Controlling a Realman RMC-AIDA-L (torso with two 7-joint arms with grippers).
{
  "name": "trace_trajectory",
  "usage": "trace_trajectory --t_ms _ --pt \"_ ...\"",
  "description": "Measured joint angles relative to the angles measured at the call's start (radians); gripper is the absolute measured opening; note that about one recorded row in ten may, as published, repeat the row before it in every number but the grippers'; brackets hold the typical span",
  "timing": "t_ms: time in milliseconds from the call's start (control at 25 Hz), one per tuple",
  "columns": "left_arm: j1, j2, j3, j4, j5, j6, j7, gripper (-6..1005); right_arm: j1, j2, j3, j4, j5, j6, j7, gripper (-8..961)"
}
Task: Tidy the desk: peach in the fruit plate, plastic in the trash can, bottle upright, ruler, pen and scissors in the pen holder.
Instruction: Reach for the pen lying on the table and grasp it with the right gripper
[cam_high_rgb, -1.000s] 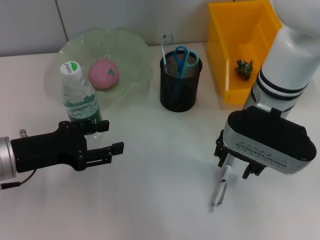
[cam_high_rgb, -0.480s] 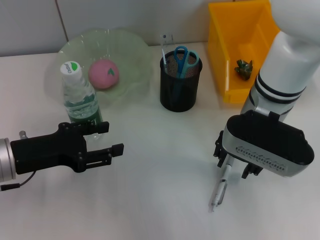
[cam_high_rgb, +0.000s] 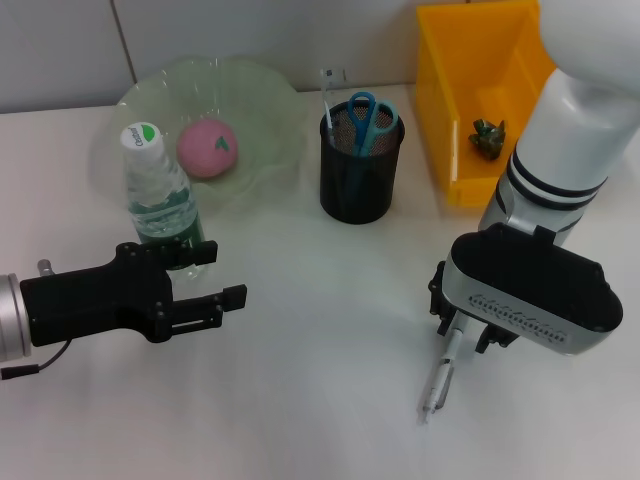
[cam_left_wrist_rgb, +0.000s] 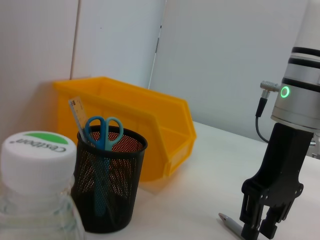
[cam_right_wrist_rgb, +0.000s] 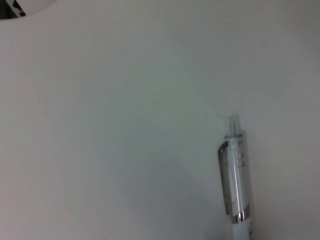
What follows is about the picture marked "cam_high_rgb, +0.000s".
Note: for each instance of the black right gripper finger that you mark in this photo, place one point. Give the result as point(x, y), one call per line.
point(495, 340)
point(439, 300)

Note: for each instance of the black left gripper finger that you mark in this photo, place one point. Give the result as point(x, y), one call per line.
point(235, 297)
point(202, 252)

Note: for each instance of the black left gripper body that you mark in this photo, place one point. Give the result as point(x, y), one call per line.
point(100, 300)

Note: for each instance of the clear green-label water bottle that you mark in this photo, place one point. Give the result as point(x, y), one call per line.
point(160, 200)

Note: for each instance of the silver pen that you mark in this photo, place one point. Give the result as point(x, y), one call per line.
point(437, 387)

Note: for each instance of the pink toy peach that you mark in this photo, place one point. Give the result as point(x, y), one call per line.
point(207, 150)

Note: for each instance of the small green toy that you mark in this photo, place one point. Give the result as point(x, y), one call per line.
point(487, 140)

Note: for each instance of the blue scissors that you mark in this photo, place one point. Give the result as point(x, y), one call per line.
point(362, 130)

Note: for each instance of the clear plastic ruler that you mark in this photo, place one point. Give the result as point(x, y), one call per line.
point(327, 100)

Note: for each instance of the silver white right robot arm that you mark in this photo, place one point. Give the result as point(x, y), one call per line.
point(565, 150)

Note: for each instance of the black mesh pen holder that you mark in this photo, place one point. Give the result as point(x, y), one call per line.
point(360, 195)

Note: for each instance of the green glass fruit plate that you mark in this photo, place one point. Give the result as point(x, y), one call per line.
point(265, 115)

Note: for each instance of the yellow plastic bin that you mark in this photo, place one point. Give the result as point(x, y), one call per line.
point(475, 60)

